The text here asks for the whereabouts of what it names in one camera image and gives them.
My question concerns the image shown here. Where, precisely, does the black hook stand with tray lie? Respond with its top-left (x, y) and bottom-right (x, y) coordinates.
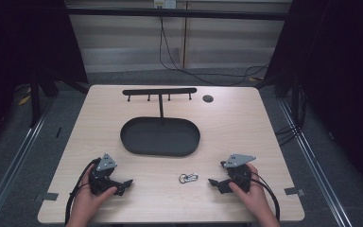
top-left (119, 87), bottom-right (201, 158)

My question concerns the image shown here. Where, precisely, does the black horizontal bar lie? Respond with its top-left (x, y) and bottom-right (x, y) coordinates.
top-left (65, 7), bottom-right (289, 22)

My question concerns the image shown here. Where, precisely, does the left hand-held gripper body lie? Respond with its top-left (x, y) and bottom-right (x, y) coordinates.
top-left (88, 153), bottom-right (119, 197)

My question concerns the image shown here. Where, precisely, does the black curtain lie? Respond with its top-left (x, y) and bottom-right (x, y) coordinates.
top-left (0, 0), bottom-right (89, 159)
top-left (264, 0), bottom-right (363, 200)

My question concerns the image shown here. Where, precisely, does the black wall cable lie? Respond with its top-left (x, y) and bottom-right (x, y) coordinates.
top-left (158, 16), bottom-right (271, 87)

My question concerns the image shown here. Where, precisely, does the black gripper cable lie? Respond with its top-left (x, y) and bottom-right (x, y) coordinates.
top-left (249, 170), bottom-right (282, 222)
top-left (63, 156), bottom-right (103, 227)

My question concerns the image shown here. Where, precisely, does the black metal stand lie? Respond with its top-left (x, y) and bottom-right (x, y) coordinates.
top-left (290, 74), bottom-right (302, 129)
top-left (28, 74), bottom-right (42, 129)

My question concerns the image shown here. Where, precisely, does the silver key ring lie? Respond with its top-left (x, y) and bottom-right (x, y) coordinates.
top-left (178, 172), bottom-right (199, 184)

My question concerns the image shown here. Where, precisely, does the bundle of black floor cables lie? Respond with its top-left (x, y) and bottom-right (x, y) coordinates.
top-left (274, 124), bottom-right (302, 147)

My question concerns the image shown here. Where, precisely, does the grey tape strip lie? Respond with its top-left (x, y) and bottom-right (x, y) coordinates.
top-left (33, 191), bottom-right (60, 202)
top-left (284, 186), bottom-right (306, 197)

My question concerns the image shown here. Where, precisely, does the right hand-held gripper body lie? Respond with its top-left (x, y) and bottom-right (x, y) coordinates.
top-left (219, 153), bottom-right (257, 194)

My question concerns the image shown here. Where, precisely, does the person's right hand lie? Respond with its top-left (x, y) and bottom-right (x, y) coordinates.
top-left (228, 162), bottom-right (271, 217)

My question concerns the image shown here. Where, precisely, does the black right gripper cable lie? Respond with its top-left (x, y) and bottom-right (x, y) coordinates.
top-left (249, 170), bottom-right (282, 222)

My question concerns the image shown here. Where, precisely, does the yellow floor tape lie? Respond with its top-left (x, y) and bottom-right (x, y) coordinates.
top-left (17, 87), bottom-right (33, 107)

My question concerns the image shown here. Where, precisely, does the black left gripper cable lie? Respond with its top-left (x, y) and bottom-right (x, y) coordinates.
top-left (63, 156), bottom-right (103, 227)

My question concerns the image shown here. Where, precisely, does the person's left hand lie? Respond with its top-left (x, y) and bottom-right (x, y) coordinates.
top-left (70, 164), bottom-right (118, 221)

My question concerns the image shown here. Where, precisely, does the metal floor rail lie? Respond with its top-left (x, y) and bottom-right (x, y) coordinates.
top-left (0, 97), bottom-right (56, 227)
top-left (278, 99), bottom-right (355, 227)

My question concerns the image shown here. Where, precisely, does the white wall socket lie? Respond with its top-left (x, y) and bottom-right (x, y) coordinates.
top-left (153, 0), bottom-right (178, 10)

